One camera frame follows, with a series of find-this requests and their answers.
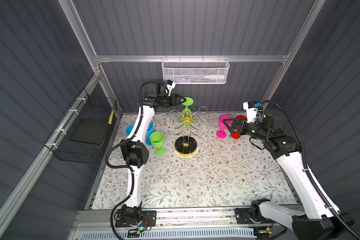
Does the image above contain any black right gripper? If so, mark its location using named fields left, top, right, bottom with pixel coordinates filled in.
left=222, top=117, right=267, bottom=142

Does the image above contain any red wine glass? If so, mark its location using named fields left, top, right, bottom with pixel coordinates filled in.
left=231, top=115, right=247, bottom=140

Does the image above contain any blue wine glass front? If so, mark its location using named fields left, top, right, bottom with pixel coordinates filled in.
left=146, top=123, right=154, bottom=146

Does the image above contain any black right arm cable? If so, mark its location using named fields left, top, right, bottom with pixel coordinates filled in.
left=260, top=99, right=360, bottom=240

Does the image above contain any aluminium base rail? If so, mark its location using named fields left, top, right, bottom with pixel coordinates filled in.
left=68, top=206, right=296, bottom=240

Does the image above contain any white marker in basket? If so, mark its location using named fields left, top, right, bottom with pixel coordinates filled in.
left=204, top=75, right=226, bottom=81

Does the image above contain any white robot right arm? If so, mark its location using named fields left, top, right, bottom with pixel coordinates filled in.
left=223, top=108, right=355, bottom=240

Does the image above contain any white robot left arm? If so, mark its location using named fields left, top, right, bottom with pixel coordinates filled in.
left=120, top=80, right=186, bottom=225

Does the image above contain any white wire mesh basket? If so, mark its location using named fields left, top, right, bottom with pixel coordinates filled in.
left=161, top=57, right=230, bottom=85

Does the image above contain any yellow item in black basket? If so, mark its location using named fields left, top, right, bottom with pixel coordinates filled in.
left=108, top=110, right=114, bottom=125

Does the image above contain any gold wine glass rack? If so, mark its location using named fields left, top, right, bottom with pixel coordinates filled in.
left=165, top=106, right=210, bottom=157

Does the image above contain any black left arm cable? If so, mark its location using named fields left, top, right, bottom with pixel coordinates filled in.
left=104, top=81, right=151, bottom=240

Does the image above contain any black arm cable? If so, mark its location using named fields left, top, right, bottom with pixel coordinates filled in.
left=260, top=99, right=360, bottom=240
left=104, top=81, right=151, bottom=240

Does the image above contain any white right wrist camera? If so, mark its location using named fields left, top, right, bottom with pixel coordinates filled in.
left=243, top=101, right=262, bottom=123

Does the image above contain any green wine glass back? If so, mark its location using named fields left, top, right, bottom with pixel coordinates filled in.
left=181, top=97, right=194, bottom=126

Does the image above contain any pink wine glass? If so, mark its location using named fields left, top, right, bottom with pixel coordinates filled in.
left=216, top=115, right=231, bottom=139

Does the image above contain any green wine glass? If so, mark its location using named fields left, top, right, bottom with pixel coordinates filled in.
left=150, top=132, right=166, bottom=157
left=181, top=97, right=194, bottom=126

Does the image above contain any black wire basket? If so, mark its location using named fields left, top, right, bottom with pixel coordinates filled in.
left=45, top=90, right=118, bottom=164

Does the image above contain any blue wine glass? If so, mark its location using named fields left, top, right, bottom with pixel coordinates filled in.
left=146, top=123, right=154, bottom=146
left=126, top=125, right=134, bottom=135

